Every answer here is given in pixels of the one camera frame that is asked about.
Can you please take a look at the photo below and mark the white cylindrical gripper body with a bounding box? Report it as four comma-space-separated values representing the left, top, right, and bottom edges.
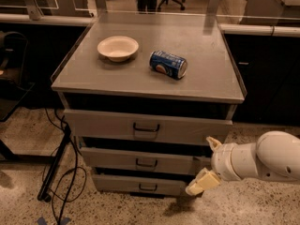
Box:
211, 143, 241, 181

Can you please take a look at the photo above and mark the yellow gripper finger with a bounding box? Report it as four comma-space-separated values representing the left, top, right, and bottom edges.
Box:
186, 168, 221, 196
206, 137, 222, 152

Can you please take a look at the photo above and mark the grey drawer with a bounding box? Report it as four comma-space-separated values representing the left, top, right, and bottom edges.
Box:
81, 147, 211, 175
65, 109, 233, 145
92, 174, 188, 197

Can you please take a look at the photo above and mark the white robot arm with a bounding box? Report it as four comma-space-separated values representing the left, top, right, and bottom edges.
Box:
186, 131, 300, 196

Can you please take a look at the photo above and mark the grey bottom drawer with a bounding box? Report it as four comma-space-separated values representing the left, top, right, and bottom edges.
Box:
92, 174, 188, 197

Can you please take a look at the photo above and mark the grey metal drawer cabinet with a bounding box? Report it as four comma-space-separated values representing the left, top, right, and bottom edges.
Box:
52, 12, 246, 185

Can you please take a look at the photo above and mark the grey top drawer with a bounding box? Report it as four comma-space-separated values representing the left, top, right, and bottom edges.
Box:
65, 109, 233, 145

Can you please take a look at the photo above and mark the blue Pepsi can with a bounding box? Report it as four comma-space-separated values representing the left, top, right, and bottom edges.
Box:
149, 51, 188, 80

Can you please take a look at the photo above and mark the white paper bowl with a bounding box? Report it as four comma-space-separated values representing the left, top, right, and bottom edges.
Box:
97, 36, 139, 62

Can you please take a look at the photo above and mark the black floor stand leg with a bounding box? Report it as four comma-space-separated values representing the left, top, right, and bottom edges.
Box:
37, 126, 70, 203

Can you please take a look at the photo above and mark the black chair at left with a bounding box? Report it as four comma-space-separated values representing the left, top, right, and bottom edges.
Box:
0, 31, 33, 122

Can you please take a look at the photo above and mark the white horizontal rail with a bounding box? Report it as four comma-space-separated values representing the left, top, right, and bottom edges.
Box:
0, 14, 300, 38

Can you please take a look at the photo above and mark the black floor cable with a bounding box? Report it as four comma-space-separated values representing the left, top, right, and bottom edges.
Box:
41, 107, 88, 225

